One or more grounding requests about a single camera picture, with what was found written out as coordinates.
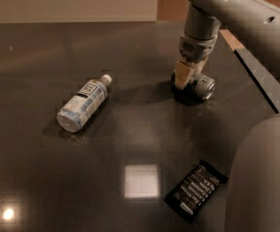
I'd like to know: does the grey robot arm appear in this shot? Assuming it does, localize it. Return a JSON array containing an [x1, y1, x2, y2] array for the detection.
[[180, 0, 280, 232]]

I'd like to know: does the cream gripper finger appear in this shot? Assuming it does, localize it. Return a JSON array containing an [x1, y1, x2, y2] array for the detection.
[[193, 58, 208, 73], [174, 60, 195, 90]]

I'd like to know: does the silver green 7up can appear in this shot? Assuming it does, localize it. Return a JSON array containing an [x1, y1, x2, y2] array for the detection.
[[171, 72, 215, 102]]

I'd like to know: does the black snack bar wrapper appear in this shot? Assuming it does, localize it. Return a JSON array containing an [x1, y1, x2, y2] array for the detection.
[[164, 159, 228, 222]]

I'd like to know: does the clear plastic water bottle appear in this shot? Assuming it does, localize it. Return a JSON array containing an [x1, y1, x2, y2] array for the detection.
[[56, 74, 112, 132]]

